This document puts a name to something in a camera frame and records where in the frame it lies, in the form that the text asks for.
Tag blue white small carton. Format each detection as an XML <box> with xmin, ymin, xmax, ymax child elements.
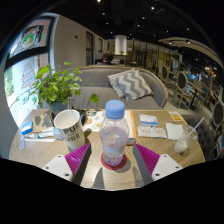
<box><xmin>53</xmin><ymin>126</ymin><xmax>64</xmax><ymax>140</ymax></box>

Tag yellow table sticker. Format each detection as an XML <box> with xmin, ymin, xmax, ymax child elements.
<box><xmin>168</xmin><ymin>111</ymin><xmax>184</xmax><ymax>122</ymax></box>

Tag white blue card pack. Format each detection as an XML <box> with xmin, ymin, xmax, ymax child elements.
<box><xmin>138</xmin><ymin>113</ymin><xmax>160</xmax><ymax>128</ymax></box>

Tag flat round red coaster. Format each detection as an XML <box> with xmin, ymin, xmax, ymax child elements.
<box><xmin>100</xmin><ymin>152</ymin><xmax>128</xmax><ymax>171</ymax></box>

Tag colourful window poster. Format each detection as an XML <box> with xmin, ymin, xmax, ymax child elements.
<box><xmin>9</xmin><ymin>19</ymin><xmax>53</xmax><ymax>59</ymax></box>

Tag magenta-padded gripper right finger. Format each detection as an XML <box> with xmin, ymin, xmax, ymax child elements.
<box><xmin>131</xmin><ymin>142</ymin><xmax>184</xmax><ymax>186</ymax></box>

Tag clear plastic cup with straw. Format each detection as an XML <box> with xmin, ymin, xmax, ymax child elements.
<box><xmin>173</xmin><ymin>116</ymin><xmax>205</xmax><ymax>155</ymax></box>

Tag clear water bottle blue cap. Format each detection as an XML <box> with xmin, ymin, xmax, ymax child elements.
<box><xmin>98</xmin><ymin>99</ymin><xmax>130</xmax><ymax>167</ymax></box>

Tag white printed menu booklet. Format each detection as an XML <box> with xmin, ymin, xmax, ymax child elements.
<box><xmin>82</xmin><ymin>109</ymin><xmax>137</xmax><ymax>145</ymax></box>

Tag white paper packets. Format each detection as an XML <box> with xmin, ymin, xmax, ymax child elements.
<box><xmin>137</xmin><ymin>125</ymin><xmax>168</xmax><ymax>139</ymax></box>

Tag grey white chevron cushion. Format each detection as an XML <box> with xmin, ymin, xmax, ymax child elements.
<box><xmin>107</xmin><ymin>68</ymin><xmax>155</xmax><ymax>102</ymax></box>

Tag blister pill pack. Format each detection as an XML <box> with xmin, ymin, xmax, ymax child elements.
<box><xmin>19</xmin><ymin>135</ymin><xmax>27</xmax><ymax>150</ymax></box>

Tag small blue white box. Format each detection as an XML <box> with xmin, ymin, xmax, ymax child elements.
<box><xmin>21</xmin><ymin>120</ymin><xmax>34</xmax><ymax>135</ymax></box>

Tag group of dining chairs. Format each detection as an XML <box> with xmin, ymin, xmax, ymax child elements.
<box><xmin>156</xmin><ymin>63</ymin><xmax>224</xmax><ymax>134</ymax></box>

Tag grey upholstered sofa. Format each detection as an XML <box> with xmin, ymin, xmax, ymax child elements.
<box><xmin>68</xmin><ymin>65</ymin><xmax>169</xmax><ymax>111</ymax></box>

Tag white paper napkin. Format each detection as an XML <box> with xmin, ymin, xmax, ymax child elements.
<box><xmin>165</xmin><ymin>122</ymin><xmax>185</xmax><ymax>141</ymax></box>

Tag white printed paper cup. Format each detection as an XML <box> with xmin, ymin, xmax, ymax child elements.
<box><xmin>53</xmin><ymin>109</ymin><xmax>87</xmax><ymax>153</ymax></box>

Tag person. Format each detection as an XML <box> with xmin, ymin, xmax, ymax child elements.
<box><xmin>100</xmin><ymin>50</ymin><xmax>115</xmax><ymax>65</ymax></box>

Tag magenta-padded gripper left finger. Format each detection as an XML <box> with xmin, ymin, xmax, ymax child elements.
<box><xmin>42</xmin><ymin>142</ymin><xmax>92</xmax><ymax>186</ymax></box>

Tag group of ceiling lights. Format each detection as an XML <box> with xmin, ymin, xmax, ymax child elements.
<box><xmin>94</xmin><ymin>0</ymin><xmax>218</xmax><ymax>71</ymax></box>

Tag potted green leafy plant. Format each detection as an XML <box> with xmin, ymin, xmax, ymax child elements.
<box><xmin>28</xmin><ymin>61</ymin><xmax>100</xmax><ymax>114</ymax></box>

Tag white tube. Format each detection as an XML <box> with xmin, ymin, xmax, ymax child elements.
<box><xmin>24</xmin><ymin>131</ymin><xmax>55</xmax><ymax>139</ymax></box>

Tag brown cardboard mat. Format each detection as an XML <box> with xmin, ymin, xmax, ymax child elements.
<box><xmin>32</xmin><ymin>113</ymin><xmax>54</xmax><ymax>133</ymax></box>

